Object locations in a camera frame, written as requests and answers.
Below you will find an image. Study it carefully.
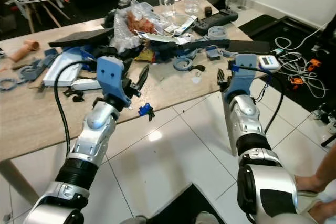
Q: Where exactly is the clear plastic trash bag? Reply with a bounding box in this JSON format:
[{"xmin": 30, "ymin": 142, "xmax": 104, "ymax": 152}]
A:
[{"xmin": 112, "ymin": 1, "xmax": 177, "ymax": 52}]

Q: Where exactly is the small blue clip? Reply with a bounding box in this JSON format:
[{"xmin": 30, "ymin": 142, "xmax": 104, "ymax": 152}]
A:
[{"xmin": 137, "ymin": 103, "xmax": 156, "ymax": 122}]

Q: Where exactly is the white slim remote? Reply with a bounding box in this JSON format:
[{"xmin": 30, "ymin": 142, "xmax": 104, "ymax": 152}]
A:
[{"xmin": 70, "ymin": 78, "xmax": 103, "ymax": 91}]

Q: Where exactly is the black flat pad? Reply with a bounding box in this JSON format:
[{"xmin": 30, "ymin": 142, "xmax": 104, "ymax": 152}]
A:
[{"xmin": 228, "ymin": 40, "xmax": 271, "ymax": 56}]

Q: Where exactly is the white digital display device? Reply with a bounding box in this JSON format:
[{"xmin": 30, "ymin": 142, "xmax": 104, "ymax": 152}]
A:
[{"xmin": 258, "ymin": 54, "xmax": 280, "ymax": 72}]

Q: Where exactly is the long black bar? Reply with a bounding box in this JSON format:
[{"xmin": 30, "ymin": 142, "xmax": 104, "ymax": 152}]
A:
[{"xmin": 152, "ymin": 39, "xmax": 231, "ymax": 52}]

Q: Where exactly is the grey tape roll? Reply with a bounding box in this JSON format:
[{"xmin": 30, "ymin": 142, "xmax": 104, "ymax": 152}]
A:
[{"xmin": 207, "ymin": 26, "xmax": 229, "ymax": 40}]

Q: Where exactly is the black flat tablet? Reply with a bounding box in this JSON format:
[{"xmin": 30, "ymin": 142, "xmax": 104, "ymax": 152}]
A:
[{"xmin": 48, "ymin": 27, "xmax": 114, "ymax": 48}]

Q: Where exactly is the white rectangular tray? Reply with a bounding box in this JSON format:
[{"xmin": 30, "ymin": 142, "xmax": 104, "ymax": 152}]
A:
[{"xmin": 41, "ymin": 50, "xmax": 101, "ymax": 88}]

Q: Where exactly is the black handheld controller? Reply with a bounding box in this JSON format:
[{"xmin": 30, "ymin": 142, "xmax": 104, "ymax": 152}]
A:
[{"xmin": 191, "ymin": 8, "xmax": 239, "ymax": 36}]

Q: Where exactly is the large black floor mat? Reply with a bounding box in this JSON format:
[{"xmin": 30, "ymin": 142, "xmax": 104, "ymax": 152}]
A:
[{"xmin": 238, "ymin": 13, "xmax": 336, "ymax": 115}]

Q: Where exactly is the light wooden table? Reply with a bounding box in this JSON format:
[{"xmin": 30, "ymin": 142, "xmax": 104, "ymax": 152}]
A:
[{"xmin": 0, "ymin": 0, "xmax": 283, "ymax": 206}]

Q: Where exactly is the tan plastic cylinder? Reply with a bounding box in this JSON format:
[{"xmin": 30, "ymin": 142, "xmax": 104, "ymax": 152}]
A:
[{"xmin": 7, "ymin": 39, "xmax": 40, "ymax": 63}]

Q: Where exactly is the small black floor mat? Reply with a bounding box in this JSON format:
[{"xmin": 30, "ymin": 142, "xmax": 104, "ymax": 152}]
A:
[{"xmin": 143, "ymin": 182, "xmax": 227, "ymax": 224}]

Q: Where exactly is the person's bare leg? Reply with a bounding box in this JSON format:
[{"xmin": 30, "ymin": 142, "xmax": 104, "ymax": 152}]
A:
[{"xmin": 293, "ymin": 144, "xmax": 336, "ymax": 224}]

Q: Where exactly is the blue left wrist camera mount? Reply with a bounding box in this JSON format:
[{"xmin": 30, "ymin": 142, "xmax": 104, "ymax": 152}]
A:
[{"xmin": 97, "ymin": 56, "xmax": 132, "ymax": 107}]

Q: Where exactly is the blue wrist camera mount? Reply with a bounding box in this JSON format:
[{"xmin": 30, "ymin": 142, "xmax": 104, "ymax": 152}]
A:
[
  {"xmin": 226, "ymin": 61, "xmax": 259, "ymax": 102},
  {"xmin": 97, "ymin": 56, "xmax": 132, "ymax": 107}
]

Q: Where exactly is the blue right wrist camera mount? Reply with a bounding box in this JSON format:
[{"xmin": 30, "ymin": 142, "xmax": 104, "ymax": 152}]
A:
[{"xmin": 226, "ymin": 61, "xmax": 259, "ymax": 102}]

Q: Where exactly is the grey-blue plastic ring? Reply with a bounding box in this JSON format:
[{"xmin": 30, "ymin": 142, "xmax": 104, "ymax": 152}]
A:
[{"xmin": 172, "ymin": 57, "xmax": 193, "ymax": 72}]

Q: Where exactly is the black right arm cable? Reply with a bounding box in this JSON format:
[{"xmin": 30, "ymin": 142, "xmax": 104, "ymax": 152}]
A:
[{"xmin": 233, "ymin": 65, "xmax": 286, "ymax": 134}]

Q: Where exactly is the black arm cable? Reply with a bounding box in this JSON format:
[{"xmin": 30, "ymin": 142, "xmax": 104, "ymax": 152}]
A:
[
  {"xmin": 53, "ymin": 59, "xmax": 99, "ymax": 148},
  {"xmin": 233, "ymin": 65, "xmax": 286, "ymax": 134}
]

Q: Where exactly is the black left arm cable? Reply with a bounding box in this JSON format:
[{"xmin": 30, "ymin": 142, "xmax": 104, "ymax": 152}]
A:
[{"xmin": 53, "ymin": 59, "xmax": 99, "ymax": 148}]

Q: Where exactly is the white cable bundle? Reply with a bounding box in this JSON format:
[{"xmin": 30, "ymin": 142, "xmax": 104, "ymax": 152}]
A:
[{"xmin": 272, "ymin": 34, "xmax": 327, "ymax": 100}]

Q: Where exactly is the orange cable connector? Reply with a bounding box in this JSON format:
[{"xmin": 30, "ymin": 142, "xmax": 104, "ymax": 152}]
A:
[{"xmin": 305, "ymin": 58, "xmax": 322, "ymax": 70}]

